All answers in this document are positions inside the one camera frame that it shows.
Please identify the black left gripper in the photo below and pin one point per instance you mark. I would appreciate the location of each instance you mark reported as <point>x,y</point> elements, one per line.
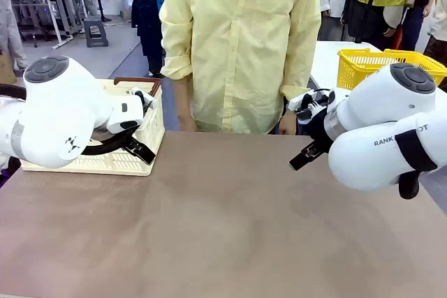
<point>130,130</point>

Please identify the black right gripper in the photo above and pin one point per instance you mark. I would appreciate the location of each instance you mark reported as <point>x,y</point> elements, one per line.
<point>319,130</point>

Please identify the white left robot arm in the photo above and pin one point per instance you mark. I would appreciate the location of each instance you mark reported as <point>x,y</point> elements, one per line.
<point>63,109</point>

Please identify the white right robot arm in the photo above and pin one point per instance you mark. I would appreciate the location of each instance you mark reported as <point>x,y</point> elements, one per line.
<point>366,169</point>

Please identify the person's right forearm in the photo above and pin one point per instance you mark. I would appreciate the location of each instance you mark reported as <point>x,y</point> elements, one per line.
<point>183,95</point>

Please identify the yellow plastic shopping basket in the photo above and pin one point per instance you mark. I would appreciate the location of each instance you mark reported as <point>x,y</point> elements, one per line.
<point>352,67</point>

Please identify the person's left hand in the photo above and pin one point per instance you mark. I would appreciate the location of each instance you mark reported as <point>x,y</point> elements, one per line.
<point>288,125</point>

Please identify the person's right hand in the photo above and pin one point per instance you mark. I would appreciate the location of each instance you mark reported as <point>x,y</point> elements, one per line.
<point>188,124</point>

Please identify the white side table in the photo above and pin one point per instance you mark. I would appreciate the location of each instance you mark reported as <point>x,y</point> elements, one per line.
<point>324,60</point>

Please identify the person in yellow shirt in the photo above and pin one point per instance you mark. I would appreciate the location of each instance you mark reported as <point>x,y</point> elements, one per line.
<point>241,50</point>

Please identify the grey step stool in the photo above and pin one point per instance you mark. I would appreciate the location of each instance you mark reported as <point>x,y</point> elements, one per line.
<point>96,33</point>

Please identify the large cardboard box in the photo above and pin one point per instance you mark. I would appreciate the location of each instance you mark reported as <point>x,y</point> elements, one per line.
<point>5,71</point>

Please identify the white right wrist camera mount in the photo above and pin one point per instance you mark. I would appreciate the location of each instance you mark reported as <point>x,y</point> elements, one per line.
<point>297,102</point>

